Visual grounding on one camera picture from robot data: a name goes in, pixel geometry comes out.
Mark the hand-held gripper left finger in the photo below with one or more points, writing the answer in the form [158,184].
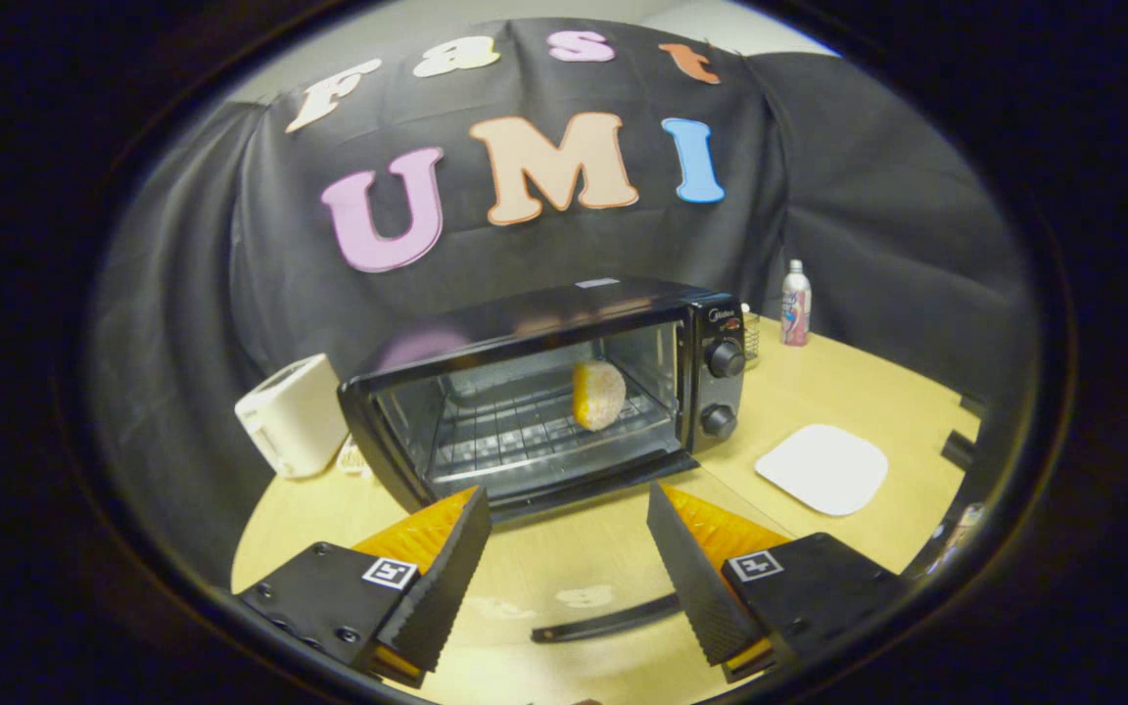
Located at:
[437,597]

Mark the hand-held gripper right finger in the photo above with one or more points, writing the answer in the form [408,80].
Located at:
[696,587]

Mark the sugared bread bun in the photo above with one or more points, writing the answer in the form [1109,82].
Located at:
[599,397]

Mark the black toaster oven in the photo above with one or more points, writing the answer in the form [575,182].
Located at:
[525,328]

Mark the white bread toaster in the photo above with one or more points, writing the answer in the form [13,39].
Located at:
[290,416]

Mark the white divided snack tray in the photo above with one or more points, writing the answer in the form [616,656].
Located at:
[354,460]

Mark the white square plate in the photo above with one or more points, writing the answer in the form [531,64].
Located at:
[823,470]

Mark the clear glass jar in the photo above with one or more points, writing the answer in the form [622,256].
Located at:
[751,338]

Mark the white pink spray bottle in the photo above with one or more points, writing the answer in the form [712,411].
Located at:
[796,308]

